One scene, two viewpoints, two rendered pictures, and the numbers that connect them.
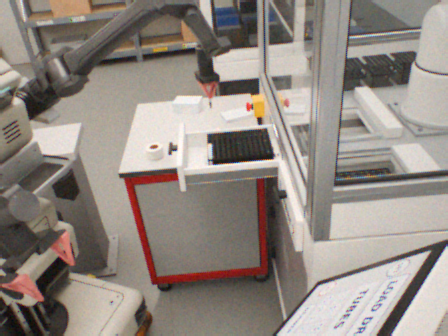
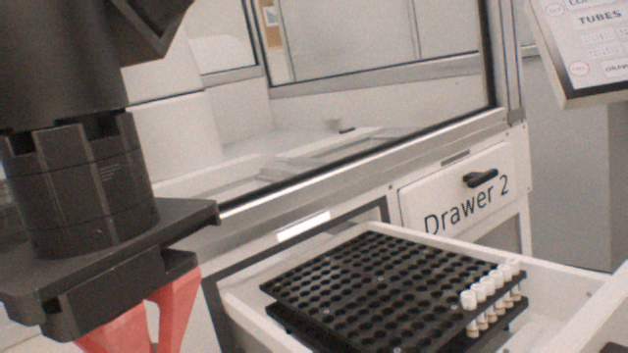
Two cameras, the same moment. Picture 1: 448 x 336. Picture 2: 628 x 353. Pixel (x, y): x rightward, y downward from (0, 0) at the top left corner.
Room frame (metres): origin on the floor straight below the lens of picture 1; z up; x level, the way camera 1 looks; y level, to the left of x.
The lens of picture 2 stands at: (1.50, 0.25, 1.12)
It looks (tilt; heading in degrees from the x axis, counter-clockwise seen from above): 14 degrees down; 237
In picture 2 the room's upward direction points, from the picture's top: 12 degrees counter-clockwise
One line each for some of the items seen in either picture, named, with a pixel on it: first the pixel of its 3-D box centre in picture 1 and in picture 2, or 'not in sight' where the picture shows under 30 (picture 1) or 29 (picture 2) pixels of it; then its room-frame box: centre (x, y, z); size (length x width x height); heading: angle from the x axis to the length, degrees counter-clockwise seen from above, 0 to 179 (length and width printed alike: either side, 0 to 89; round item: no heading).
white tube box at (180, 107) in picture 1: (188, 104); not in sight; (1.84, 0.14, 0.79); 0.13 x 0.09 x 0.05; 76
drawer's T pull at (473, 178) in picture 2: (280, 194); (476, 177); (0.92, -0.15, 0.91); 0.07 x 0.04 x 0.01; 0
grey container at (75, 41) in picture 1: (70, 46); not in sight; (4.98, 1.67, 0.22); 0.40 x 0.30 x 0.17; 96
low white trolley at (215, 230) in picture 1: (202, 194); not in sight; (1.65, 0.12, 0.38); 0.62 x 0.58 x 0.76; 0
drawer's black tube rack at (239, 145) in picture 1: (239, 150); (385, 305); (1.24, -0.06, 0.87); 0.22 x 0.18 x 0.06; 90
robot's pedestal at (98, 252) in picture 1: (70, 206); not in sight; (1.65, 0.78, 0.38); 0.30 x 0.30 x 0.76; 6
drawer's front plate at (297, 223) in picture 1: (289, 202); (464, 194); (0.92, -0.18, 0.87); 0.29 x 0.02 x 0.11; 0
